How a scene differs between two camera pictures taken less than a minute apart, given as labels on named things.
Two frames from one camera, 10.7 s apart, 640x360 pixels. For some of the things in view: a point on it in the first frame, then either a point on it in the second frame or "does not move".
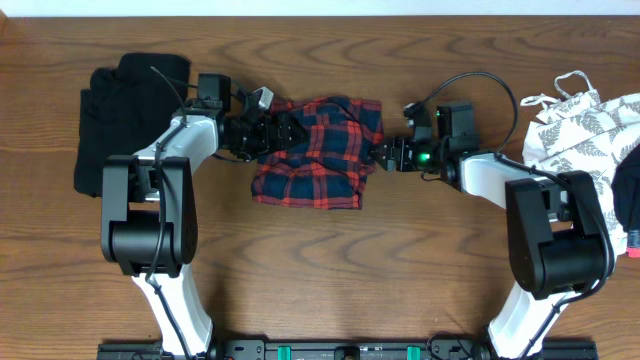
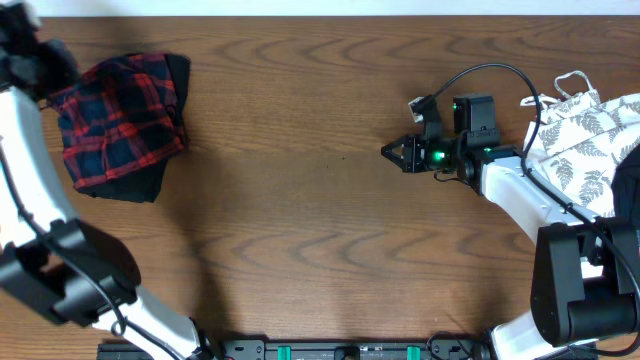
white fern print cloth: x=578 y=130 does not move
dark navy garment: x=625 y=185 does not move
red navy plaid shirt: x=329 y=171 to x=119 y=115
